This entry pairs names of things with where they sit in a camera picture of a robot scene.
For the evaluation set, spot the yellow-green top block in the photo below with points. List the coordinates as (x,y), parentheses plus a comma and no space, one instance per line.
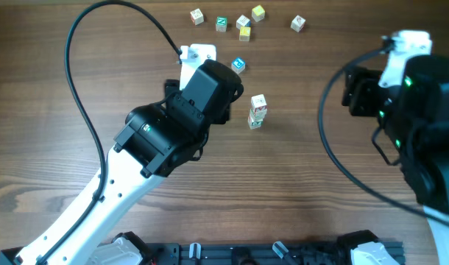
(258,13)

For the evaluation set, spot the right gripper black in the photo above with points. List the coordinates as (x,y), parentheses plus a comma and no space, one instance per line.
(358,87)

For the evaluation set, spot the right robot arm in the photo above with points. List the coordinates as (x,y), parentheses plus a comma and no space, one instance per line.
(415,116)

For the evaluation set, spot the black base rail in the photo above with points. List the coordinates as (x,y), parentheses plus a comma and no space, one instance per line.
(360,247)

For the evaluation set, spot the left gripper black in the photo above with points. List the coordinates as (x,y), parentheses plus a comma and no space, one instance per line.
(173,90)

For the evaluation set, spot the white block blue side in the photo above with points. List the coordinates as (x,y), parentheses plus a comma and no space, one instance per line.
(243,21)

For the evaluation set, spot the white block blue bottom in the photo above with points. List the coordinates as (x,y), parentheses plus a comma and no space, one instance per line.
(257,115)

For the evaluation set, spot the white block red edge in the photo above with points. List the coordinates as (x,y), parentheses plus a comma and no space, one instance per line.
(258,104)

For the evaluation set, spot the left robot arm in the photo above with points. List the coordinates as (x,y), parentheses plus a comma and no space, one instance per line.
(156,139)

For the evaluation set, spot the yellow block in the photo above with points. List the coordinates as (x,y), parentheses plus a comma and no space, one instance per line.
(244,33)

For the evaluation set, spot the green N block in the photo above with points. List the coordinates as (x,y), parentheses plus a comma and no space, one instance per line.
(221,24)

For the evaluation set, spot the white teal-edged block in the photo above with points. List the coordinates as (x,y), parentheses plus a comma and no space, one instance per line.
(254,124)

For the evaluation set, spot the white picture block far right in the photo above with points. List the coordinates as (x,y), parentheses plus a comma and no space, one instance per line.
(298,23)

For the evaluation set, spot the white block top left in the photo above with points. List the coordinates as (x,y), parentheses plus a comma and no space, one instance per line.
(197,16)

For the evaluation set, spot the blue P block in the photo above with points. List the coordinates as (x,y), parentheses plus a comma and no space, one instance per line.
(238,65)

